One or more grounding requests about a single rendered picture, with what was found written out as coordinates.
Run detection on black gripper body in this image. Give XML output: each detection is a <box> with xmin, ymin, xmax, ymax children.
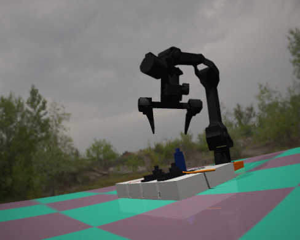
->
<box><xmin>138</xmin><ymin>81</ymin><xmax>203</xmax><ymax>114</ymax></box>

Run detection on dark blue micro servo with orange cable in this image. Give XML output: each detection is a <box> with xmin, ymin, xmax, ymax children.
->
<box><xmin>174</xmin><ymin>148</ymin><xmax>215</xmax><ymax>174</ymax></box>

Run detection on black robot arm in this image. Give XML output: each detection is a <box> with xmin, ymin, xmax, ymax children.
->
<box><xmin>140</xmin><ymin>46</ymin><xmax>234</xmax><ymax>166</ymax></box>

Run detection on white flat deck plate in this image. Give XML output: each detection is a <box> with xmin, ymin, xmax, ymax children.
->
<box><xmin>116</xmin><ymin>162</ymin><xmax>236</xmax><ymax>201</ymax></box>

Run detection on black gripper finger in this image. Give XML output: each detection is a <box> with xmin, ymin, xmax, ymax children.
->
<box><xmin>184</xmin><ymin>108</ymin><xmax>198</xmax><ymax>134</ymax></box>
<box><xmin>143</xmin><ymin>106</ymin><xmax>154</xmax><ymax>134</ymax></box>

